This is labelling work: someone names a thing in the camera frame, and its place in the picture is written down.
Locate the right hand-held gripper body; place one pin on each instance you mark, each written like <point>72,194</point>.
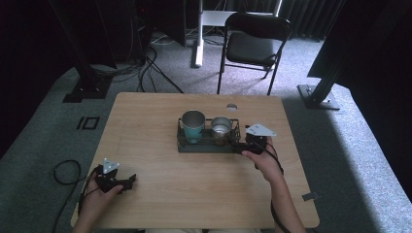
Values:
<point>259,130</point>

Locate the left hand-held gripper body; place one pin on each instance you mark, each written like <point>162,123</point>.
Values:
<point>108,181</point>

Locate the small silver cup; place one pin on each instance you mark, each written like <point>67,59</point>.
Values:
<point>221,138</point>

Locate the person's left hand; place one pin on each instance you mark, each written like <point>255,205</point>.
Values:
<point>94,202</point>

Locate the person's right hand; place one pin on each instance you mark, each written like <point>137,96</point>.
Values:
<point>267,163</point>

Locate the teal metal cup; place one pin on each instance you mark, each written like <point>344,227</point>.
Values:
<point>193,133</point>

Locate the black metal stand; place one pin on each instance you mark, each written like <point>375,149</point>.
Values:
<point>319,93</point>
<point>87,77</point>

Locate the black folding chair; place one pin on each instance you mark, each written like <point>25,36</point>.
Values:
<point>251,48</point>

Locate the white desk frame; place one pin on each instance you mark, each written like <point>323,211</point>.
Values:
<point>200,32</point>

